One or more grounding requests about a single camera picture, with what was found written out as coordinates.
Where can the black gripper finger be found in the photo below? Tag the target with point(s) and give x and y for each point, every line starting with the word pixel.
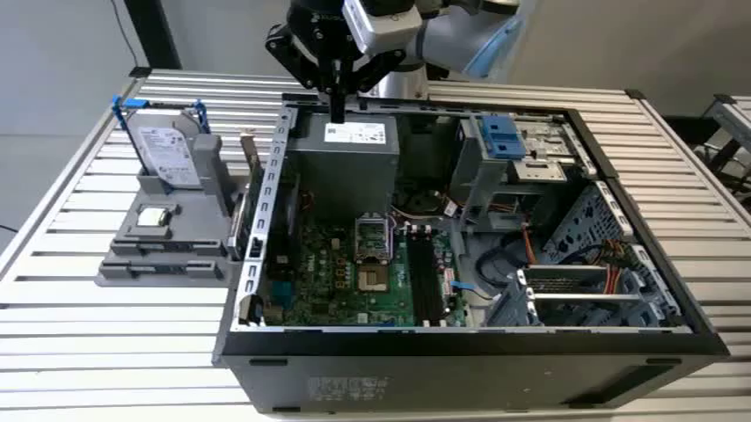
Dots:
pixel 294 57
pixel 375 70

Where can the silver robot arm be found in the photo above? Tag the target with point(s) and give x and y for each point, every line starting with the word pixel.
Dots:
pixel 446 39

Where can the black RAM slot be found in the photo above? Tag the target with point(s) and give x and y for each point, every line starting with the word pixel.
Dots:
pixel 432 277
pixel 416 277

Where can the grey power supply unit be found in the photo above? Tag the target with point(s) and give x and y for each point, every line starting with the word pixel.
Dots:
pixel 346 176

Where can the blue drive bay latch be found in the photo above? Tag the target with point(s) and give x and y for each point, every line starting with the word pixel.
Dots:
pixel 499 136

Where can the green graphics card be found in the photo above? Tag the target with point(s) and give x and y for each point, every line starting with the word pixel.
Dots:
pixel 254 184

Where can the round heatsink fan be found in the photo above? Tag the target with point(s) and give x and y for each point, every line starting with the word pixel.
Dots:
pixel 422 202

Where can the hard disk in blue carrier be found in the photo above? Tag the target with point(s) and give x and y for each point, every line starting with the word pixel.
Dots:
pixel 164 154

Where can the black case fan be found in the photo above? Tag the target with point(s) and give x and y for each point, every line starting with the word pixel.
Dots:
pixel 288 211

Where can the silver drive cage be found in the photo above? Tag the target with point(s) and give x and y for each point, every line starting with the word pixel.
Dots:
pixel 539 171

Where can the thin locking lever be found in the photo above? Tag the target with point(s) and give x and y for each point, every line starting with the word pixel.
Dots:
pixel 391 242

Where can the grey parts rack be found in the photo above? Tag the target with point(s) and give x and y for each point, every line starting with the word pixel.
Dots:
pixel 194 220

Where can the silver CPU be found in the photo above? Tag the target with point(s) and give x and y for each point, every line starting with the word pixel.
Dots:
pixel 151 217

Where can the CPU socket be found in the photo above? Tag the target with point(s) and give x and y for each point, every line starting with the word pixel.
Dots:
pixel 374 279

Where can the green motherboard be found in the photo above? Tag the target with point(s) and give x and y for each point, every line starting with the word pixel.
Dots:
pixel 328 285

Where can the side metal table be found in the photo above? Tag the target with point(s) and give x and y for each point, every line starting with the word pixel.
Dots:
pixel 730 114

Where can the silver disk bay cage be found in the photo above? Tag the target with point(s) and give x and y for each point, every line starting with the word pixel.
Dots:
pixel 580 297

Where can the black PC case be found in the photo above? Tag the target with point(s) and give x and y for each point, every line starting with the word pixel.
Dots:
pixel 470 378

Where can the black upright post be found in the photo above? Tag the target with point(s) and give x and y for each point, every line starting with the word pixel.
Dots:
pixel 155 35

